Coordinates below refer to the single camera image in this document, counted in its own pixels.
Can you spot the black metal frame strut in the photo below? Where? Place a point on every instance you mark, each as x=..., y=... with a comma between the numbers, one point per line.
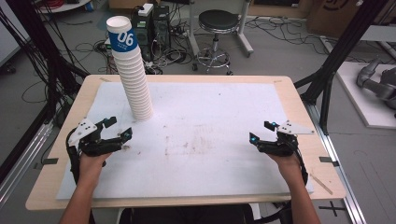
x=339, y=53

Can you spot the stack of white paper cups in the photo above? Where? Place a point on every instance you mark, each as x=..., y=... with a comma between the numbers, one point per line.
x=134, y=71

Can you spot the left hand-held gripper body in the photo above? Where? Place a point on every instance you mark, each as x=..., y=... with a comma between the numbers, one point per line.
x=93, y=146

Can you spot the black tape strip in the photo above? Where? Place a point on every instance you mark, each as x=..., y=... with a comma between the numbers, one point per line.
x=50, y=161
x=328, y=160

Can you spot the white round table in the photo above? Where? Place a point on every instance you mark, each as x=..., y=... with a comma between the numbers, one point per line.
x=68, y=6

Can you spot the aluminium rail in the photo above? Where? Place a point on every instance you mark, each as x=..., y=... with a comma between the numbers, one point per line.
x=25, y=161
x=336, y=161

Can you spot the white table mat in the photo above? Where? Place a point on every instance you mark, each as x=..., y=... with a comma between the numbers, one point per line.
x=193, y=155

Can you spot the white floor board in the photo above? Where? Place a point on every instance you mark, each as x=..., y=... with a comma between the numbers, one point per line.
x=364, y=105

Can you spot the black round stool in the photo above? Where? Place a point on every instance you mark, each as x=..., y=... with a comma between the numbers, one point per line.
x=218, y=21

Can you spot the thin wooden stick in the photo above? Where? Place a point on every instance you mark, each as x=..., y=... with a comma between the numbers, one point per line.
x=320, y=184

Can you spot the beige masking tape piece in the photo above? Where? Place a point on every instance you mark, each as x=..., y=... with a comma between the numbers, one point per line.
x=105, y=79
x=277, y=81

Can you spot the black tape cross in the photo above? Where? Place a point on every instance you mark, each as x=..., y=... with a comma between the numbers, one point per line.
x=332, y=208

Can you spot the white power box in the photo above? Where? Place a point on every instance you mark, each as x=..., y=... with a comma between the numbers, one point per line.
x=145, y=9

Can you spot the brown cardboard box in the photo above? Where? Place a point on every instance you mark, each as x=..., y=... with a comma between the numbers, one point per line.
x=336, y=15

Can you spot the light wooden table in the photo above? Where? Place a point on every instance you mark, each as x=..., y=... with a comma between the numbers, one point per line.
x=317, y=146

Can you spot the black computer tower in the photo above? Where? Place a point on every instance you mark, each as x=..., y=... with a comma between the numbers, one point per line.
x=162, y=28
x=144, y=34

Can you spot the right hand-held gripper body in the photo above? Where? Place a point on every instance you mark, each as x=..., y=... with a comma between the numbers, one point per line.
x=285, y=143

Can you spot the person's right hand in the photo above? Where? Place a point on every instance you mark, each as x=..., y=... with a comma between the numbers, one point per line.
x=288, y=165

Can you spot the person's left hand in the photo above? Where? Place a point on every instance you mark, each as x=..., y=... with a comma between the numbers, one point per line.
x=93, y=165

